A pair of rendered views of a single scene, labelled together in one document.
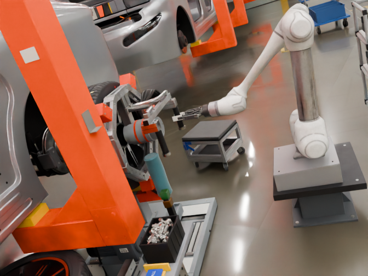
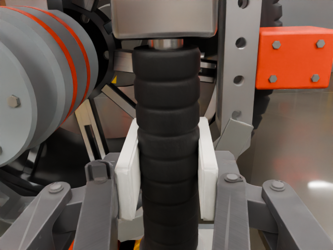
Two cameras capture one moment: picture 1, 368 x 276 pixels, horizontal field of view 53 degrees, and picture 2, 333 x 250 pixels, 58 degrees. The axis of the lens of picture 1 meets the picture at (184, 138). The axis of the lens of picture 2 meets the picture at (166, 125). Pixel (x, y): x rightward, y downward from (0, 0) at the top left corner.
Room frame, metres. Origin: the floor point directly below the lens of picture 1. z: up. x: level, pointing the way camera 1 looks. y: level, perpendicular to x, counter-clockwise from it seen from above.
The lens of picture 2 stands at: (2.10, -0.16, 0.91)
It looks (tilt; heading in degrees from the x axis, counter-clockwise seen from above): 21 degrees down; 71
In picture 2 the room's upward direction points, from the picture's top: 2 degrees counter-clockwise
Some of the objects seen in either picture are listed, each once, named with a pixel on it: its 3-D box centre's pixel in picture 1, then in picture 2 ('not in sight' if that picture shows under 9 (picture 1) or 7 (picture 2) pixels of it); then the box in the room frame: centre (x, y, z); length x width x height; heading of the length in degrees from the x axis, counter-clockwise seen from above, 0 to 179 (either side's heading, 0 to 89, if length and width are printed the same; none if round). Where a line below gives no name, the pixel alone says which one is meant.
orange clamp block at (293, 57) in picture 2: not in sight; (285, 56); (2.37, 0.16, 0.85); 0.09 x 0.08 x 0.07; 158
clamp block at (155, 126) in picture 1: (150, 126); not in sight; (1.84, 0.14, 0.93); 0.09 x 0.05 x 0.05; 68
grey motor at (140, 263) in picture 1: (114, 251); not in sight; (1.87, 0.61, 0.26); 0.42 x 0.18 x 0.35; 68
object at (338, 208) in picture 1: (317, 187); not in sight; (1.96, -0.70, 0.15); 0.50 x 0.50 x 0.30; 70
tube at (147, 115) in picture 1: (134, 107); not in sight; (1.94, 0.19, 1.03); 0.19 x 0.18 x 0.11; 68
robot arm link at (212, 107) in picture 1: (214, 109); not in sight; (2.06, -0.23, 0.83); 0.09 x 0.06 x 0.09; 158
